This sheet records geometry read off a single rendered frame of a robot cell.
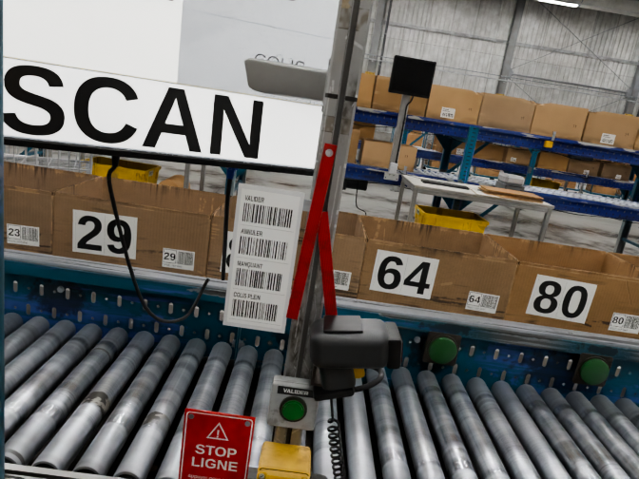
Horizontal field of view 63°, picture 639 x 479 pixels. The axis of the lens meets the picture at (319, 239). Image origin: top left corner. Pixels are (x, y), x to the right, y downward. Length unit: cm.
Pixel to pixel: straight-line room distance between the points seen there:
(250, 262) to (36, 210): 86
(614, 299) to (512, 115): 472
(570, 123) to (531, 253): 471
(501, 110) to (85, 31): 557
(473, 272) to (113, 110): 96
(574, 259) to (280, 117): 124
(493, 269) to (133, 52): 100
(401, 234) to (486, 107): 451
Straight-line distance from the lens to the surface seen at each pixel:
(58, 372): 124
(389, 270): 133
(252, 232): 68
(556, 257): 177
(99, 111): 73
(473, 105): 600
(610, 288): 153
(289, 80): 75
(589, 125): 648
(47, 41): 74
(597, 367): 151
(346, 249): 131
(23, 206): 147
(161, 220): 135
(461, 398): 130
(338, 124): 67
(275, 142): 76
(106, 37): 74
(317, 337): 66
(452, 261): 136
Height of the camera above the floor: 136
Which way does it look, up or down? 15 degrees down
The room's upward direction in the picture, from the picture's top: 9 degrees clockwise
